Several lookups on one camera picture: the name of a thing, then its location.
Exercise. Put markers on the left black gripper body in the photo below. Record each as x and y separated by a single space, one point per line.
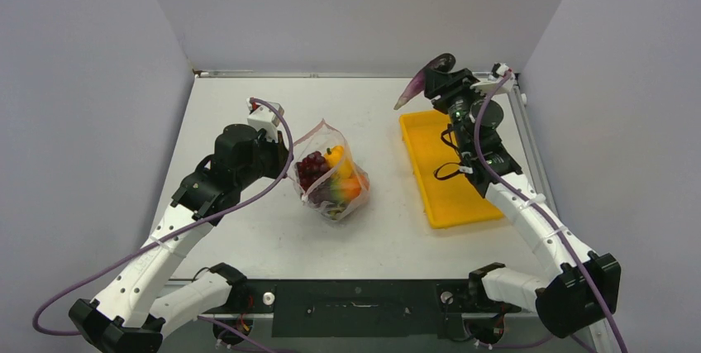
267 159

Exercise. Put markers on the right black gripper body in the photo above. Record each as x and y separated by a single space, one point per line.
458 102

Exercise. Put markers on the long purple eggplant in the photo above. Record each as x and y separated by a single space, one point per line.
444 62

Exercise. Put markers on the red grape bunch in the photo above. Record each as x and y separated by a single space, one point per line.
310 169

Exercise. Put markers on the clear zip top bag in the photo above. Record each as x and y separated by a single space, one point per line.
321 137

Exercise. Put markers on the yellow bell pepper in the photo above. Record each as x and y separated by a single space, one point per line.
337 159

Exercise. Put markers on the green orange mango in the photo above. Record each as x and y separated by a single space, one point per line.
335 191

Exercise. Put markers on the yellow plastic tray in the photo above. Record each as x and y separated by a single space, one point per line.
449 198

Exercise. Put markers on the small orange pumpkin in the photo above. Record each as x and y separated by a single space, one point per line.
352 187

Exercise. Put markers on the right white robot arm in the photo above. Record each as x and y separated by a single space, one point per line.
580 286

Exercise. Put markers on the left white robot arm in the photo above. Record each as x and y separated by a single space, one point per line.
130 315

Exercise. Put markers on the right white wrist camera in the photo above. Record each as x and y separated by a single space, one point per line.
501 79

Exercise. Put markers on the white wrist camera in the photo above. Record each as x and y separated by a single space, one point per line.
264 121
501 79

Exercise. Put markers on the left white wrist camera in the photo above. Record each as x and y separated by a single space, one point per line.
264 121

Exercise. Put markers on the aluminium frame rail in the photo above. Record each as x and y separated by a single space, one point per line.
270 234

